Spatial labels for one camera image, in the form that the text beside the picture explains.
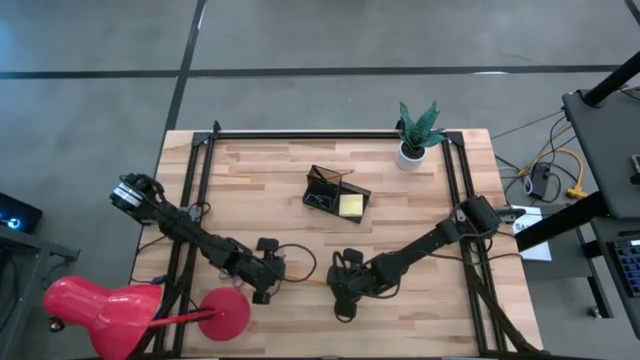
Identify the yellow cable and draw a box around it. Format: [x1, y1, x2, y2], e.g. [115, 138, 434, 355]
[517, 147, 590, 200]

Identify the white paper sheet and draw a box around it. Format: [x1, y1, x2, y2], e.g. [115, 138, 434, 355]
[509, 205, 554, 263]

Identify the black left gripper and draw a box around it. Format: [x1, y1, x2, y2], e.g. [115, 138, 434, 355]
[234, 249, 289, 306]

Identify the black side desk top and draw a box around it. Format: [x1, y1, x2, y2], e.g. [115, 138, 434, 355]
[562, 87, 640, 221]

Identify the grey cart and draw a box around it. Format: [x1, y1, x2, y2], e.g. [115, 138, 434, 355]
[0, 227, 81, 360]

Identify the black mesh desk organizer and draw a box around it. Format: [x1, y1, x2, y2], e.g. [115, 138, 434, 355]
[302, 164, 373, 225]

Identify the black desk crossbeam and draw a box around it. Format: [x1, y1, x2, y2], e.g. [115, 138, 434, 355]
[514, 192, 609, 251]

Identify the black floor cable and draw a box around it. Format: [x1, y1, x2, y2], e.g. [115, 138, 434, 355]
[492, 109, 566, 141]

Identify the black round pole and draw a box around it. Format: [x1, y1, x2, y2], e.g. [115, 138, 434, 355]
[582, 49, 640, 108]

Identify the black power adapter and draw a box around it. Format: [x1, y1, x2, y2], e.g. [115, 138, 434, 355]
[529, 163, 551, 200]

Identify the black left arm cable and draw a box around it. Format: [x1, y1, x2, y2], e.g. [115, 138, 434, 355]
[277, 242, 318, 284]

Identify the red desk lamp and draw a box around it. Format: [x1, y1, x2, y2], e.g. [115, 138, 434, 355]
[42, 276, 251, 360]

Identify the black low desk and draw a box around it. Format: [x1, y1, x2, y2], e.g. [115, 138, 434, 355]
[589, 217, 640, 341]

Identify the green plant in white pot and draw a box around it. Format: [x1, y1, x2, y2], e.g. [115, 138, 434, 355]
[397, 99, 447, 172]

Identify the black device with blue light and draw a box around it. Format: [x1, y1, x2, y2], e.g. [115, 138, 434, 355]
[0, 192, 44, 235]

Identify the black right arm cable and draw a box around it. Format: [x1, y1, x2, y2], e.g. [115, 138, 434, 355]
[332, 298, 359, 324]

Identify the yellow sticky note pad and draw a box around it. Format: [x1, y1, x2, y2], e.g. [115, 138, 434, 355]
[338, 193, 365, 218]

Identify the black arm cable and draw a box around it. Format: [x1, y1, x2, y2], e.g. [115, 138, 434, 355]
[332, 298, 359, 324]
[277, 242, 318, 284]

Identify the keyboard with coloured keys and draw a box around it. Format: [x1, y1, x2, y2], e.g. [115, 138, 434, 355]
[612, 239, 640, 299]

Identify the black aluminium table frame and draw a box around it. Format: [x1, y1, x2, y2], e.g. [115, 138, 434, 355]
[130, 119, 544, 359]

